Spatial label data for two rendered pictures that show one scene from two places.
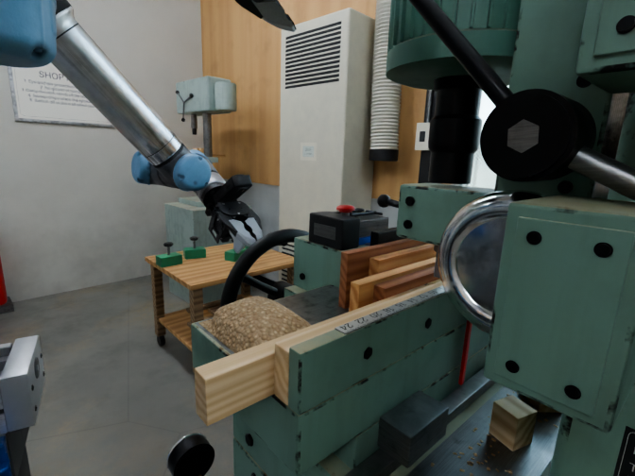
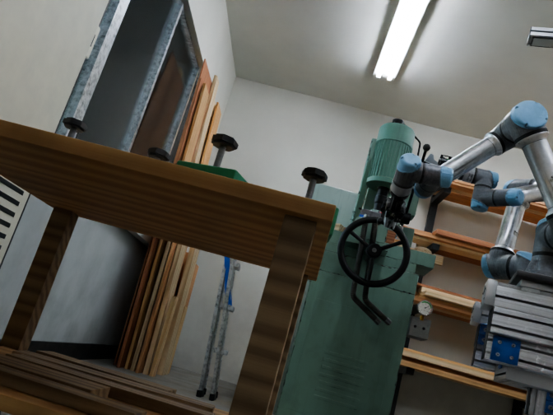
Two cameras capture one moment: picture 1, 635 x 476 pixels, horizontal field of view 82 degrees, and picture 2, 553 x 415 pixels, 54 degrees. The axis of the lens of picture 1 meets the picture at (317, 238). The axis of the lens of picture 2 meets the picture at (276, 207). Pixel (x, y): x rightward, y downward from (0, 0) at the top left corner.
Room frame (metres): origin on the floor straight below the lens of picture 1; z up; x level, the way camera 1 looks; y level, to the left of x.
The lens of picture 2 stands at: (2.43, 1.42, 0.32)
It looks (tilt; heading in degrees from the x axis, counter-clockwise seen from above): 14 degrees up; 230
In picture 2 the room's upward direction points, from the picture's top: 16 degrees clockwise
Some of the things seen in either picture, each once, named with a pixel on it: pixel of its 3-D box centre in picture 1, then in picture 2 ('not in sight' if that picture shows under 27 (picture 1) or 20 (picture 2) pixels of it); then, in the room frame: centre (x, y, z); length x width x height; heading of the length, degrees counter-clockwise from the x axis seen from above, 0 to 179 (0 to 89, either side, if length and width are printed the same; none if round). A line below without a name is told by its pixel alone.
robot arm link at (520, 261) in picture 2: not in sight; (527, 268); (0.01, 0.36, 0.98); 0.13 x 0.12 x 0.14; 88
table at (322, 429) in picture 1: (383, 302); (364, 247); (0.57, -0.11, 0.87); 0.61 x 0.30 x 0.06; 132
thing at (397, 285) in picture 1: (425, 288); not in sight; (0.49, -0.15, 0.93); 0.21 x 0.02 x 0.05; 132
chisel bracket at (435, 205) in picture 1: (458, 222); not in sight; (0.45, -0.17, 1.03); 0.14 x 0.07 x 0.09; 42
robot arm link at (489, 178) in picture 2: not in sight; (485, 179); (0.27, 0.23, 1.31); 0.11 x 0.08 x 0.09; 132
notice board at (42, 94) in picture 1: (67, 91); not in sight; (2.77, 1.81, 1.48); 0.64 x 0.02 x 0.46; 136
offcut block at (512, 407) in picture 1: (512, 421); not in sight; (0.36, -0.22, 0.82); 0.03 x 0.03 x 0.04; 25
